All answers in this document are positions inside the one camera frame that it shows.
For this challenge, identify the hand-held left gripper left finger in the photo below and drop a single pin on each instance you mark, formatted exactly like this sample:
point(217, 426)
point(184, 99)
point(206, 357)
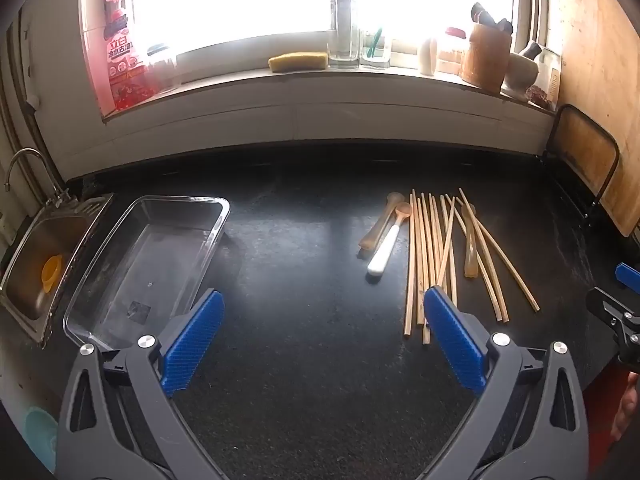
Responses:
point(192, 340)

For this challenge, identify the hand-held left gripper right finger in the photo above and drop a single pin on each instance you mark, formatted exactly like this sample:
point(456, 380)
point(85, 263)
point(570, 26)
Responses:
point(455, 342)

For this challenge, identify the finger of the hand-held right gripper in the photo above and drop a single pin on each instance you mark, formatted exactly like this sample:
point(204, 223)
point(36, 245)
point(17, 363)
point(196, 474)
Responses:
point(629, 273)
point(602, 305)

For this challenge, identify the small wooden spoon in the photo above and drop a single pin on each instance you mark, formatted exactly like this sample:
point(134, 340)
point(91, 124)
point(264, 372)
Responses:
point(471, 265)

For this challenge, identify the clear plastic container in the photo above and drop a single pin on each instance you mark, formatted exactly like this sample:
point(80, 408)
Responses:
point(150, 260)

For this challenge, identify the pile of wooden chopsticks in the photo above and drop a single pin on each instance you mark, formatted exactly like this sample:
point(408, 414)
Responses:
point(424, 240)

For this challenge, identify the brown wooden spoon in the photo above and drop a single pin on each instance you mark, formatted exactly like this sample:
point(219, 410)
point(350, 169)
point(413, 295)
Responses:
point(380, 223)

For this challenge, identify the person's right hand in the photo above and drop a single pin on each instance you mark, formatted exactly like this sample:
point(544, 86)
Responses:
point(626, 405)

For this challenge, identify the small wooden cutting board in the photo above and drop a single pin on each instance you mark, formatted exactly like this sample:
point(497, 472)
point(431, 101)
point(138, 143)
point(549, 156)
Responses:
point(585, 155)

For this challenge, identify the orange plastic cup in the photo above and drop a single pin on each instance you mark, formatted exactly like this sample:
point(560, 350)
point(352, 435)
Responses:
point(51, 270)

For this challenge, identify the stainless steel sink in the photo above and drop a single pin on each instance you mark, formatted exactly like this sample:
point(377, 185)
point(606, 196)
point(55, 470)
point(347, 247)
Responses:
point(30, 270)

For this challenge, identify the teal round strainer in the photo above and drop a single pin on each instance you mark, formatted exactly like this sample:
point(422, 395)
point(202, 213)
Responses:
point(40, 435)

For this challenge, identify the large wooden cutting board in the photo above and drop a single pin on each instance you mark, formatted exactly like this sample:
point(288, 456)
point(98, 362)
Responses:
point(600, 85)

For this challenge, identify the large clear glass jar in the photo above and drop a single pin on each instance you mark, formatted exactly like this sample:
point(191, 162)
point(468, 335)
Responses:
point(550, 80)

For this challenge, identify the chrome faucet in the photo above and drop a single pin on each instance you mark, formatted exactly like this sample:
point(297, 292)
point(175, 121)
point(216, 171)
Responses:
point(52, 175)

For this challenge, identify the white mortar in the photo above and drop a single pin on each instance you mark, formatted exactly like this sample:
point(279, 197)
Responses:
point(520, 76)

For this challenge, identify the dark pestle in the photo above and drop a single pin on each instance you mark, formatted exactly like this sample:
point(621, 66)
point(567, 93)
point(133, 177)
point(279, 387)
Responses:
point(531, 51)

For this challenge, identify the wooden utensil holder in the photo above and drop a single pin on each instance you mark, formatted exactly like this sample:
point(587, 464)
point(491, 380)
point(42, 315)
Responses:
point(485, 60)

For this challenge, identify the glass jar black lid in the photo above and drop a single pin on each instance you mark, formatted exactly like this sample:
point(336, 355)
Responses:
point(161, 70)

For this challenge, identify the red-lidded jar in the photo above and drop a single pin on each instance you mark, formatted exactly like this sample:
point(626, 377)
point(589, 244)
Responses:
point(450, 57)

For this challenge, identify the red detergent pouch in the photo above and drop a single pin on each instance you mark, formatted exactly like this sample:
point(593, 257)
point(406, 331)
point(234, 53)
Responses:
point(125, 60)

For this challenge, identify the clear glass tumbler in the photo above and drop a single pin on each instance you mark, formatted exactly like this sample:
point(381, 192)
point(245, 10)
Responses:
point(384, 61)

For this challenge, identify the yellow sponge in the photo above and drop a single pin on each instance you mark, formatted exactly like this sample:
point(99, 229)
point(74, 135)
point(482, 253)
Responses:
point(297, 62)

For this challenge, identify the tall clear glass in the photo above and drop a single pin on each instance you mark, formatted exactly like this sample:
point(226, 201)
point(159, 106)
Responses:
point(344, 55)

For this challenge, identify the window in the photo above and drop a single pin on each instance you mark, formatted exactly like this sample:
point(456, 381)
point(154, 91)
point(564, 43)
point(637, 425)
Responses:
point(225, 0)

